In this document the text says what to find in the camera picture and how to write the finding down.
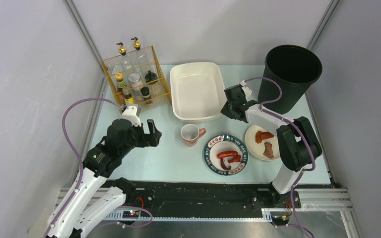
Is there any pink ceramic mug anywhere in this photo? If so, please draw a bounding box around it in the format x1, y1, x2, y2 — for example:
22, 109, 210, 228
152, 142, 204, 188
181, 124, 206, 147

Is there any blue rimmed plate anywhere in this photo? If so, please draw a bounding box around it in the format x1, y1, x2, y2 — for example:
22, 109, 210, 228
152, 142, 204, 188
202, 134, 249, 176

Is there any white rectangular basin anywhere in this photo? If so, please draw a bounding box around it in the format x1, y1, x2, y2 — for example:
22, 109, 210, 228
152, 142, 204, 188
170, 62, 226, 123

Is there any yellow label sauce bottle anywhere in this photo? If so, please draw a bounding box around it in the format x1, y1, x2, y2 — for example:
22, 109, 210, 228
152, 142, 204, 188
122, 86, 134, 106

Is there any small black cap jar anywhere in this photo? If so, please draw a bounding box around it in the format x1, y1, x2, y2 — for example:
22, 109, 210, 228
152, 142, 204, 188
140, 87, 152, 105

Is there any black lid spice jar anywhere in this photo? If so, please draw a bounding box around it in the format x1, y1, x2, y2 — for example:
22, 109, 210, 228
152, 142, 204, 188
145, 70, 162, 97

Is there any white lid spice jar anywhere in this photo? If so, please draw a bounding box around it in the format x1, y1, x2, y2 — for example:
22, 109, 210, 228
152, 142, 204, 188
128, 73, 143, 102

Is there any red label sauce bottle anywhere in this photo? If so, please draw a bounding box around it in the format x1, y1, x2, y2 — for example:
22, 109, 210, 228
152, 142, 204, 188
115, 72, 126, 93

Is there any black trash bin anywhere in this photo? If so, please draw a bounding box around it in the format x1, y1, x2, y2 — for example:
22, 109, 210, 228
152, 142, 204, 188
257, 45, 322, 114

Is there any clear glass oil bottle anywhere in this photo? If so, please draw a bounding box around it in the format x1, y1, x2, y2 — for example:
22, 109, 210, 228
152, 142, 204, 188
131, 37, 157, 76

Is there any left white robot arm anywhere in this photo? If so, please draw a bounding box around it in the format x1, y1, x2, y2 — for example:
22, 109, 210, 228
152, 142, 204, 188
44, 116, 162, 238

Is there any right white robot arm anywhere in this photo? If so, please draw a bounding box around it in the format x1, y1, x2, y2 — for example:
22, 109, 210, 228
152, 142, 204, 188
221, 84, 322, 194

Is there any cream round plate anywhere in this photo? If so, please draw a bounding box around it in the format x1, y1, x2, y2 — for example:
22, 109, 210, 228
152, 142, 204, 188
245, 125, 280, 161

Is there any small red sausage piece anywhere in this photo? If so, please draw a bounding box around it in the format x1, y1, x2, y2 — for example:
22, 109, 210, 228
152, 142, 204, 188
217, 150, 241, 163

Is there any brown meat piece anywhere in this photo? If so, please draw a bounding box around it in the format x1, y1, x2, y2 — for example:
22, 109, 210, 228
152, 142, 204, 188
263, 142, 274, 159

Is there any dark red sausage piece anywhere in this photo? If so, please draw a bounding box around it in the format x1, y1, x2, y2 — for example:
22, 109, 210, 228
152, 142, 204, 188
220, 159, 232, 171

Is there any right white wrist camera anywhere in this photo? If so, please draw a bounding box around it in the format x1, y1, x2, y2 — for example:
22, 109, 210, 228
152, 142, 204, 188
239, 80, 252, 100

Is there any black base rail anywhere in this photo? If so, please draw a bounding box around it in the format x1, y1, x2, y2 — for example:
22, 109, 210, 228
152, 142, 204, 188
126, 181, 301, 219

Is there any yellow wire basket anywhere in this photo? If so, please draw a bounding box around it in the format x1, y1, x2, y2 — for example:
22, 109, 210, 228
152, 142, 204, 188
101, 46, 172, 112

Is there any aluminium frame post right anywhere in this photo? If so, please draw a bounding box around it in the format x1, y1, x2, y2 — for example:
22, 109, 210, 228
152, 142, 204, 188
307, 0, 341, 51

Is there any aluminium frame post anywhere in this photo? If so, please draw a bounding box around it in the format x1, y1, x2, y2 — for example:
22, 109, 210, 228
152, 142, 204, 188
307, 0, 341, 51
62, 0, 104, 73

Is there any aluminium frame post left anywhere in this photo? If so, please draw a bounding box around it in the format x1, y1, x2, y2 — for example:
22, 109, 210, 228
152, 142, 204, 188
62, 0, 104, 73

